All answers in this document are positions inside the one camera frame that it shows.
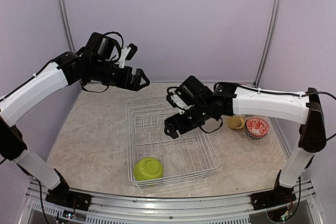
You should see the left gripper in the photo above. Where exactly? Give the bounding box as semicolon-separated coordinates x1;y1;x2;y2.
89;59;150;91

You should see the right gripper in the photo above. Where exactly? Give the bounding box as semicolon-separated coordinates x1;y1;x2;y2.
164;102;211;138

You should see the green bowl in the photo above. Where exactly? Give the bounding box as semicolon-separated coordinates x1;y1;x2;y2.
133;157;163;181

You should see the yellow mug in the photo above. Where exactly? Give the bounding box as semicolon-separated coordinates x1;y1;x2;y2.
227;115;245;130

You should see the blue white zigzag bowl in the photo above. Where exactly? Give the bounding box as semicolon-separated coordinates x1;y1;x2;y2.
245;130;266;140

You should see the red white patterned bowl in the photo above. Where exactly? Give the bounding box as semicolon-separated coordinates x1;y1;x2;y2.
246;118;270;135

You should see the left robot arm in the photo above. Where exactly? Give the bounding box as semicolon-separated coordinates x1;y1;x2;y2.
1;48;150;206

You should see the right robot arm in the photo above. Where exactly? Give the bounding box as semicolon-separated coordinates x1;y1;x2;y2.
164;76;328;205

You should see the white wire dish rack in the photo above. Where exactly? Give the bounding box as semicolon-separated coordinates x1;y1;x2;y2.
125;97;220;188

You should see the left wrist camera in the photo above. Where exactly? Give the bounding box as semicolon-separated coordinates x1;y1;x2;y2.
82;31;138;69

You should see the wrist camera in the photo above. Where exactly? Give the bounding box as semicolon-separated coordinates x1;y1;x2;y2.
82;31;138;69
166;76;213;112

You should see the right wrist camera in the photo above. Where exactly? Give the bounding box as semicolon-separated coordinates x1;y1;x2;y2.
166;76;213;112

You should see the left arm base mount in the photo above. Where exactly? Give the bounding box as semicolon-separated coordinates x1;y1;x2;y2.
46;190;92;211

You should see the left aluminium corner post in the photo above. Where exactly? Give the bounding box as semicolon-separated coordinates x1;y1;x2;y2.
51;0;86;88

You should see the aluminium corner post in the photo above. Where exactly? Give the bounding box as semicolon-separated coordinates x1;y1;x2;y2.
254;0;281;87
51;0;86;88

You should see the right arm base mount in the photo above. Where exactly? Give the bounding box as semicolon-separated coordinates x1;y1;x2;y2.
250;189;297;211

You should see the right aluminium corner post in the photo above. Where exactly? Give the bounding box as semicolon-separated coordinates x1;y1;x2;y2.
254;0;281;87

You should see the aluminium front rail frame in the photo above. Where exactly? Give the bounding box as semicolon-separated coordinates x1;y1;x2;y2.
18;179;323;224

